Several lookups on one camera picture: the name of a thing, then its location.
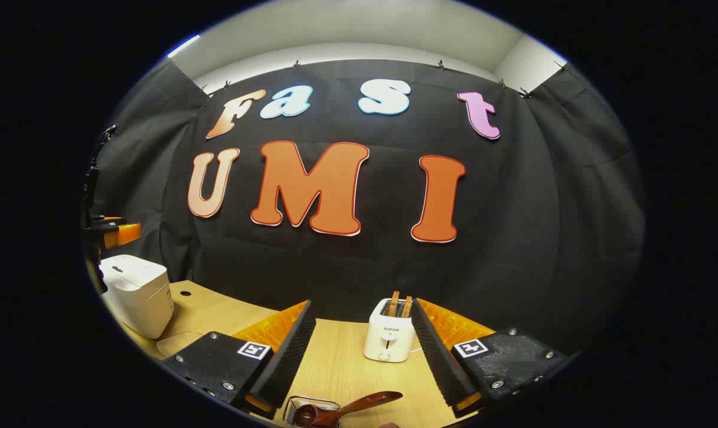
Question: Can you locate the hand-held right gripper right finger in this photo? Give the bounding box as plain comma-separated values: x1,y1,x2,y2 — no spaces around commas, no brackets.
411,298,568,418

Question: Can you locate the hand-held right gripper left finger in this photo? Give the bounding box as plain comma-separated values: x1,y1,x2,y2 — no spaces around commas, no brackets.
160,299,317,420

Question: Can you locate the white rice cooker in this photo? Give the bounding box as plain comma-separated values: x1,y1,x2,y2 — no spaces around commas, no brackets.
99,254,175,340

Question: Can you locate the brown wooden spoon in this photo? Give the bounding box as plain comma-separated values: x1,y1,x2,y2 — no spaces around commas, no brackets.
292,391,404,428

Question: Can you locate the white toaster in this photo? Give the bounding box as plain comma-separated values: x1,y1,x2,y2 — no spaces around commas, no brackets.
363,297,417,363

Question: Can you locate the black backdrop cloth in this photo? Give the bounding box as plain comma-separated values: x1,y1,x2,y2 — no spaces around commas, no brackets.
95,58,646,354

